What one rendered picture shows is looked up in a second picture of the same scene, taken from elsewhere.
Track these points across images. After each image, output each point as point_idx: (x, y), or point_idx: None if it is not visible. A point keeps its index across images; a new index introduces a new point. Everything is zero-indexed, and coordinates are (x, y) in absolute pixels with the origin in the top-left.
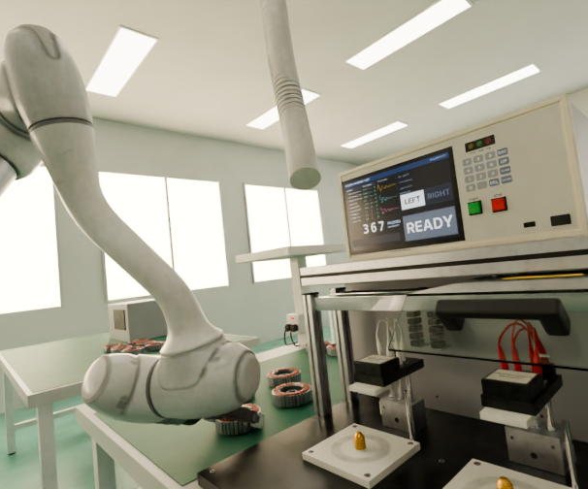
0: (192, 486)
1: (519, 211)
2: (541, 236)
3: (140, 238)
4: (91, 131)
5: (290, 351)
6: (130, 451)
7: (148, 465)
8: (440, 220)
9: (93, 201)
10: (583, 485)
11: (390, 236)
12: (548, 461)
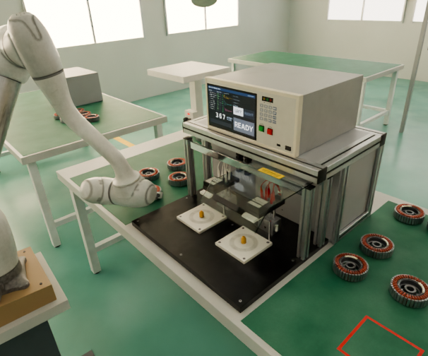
0: (129, 225)
1: (276, 138)
2: (281, 152)
3: (97, 132)
4: (63, 74)
5: (186, 136)
6: (97, 205)
7: (108, 213)
8: (248, 127)
9: (72, 114)
10: (275, 239)
11: (227, 123)
12: (268, 229)
